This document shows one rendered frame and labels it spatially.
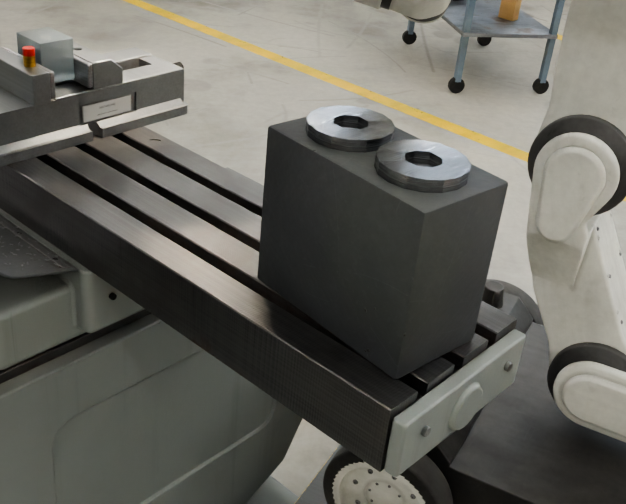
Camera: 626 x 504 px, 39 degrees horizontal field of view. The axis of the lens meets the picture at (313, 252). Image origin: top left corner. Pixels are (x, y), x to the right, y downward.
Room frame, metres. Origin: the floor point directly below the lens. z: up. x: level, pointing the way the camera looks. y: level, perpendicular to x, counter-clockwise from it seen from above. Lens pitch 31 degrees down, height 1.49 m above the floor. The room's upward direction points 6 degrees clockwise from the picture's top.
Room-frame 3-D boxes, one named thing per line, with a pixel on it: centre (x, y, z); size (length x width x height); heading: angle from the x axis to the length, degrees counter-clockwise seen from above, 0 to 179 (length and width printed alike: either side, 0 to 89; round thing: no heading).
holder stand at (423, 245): (0.80, -0.06, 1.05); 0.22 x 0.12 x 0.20; 44
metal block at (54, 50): (1.18, 0.40, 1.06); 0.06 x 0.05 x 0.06; 50
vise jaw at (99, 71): (1.23, 0.37, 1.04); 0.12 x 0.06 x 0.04; 50
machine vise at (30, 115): (1.21, 0.38, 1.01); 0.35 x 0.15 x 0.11; 140
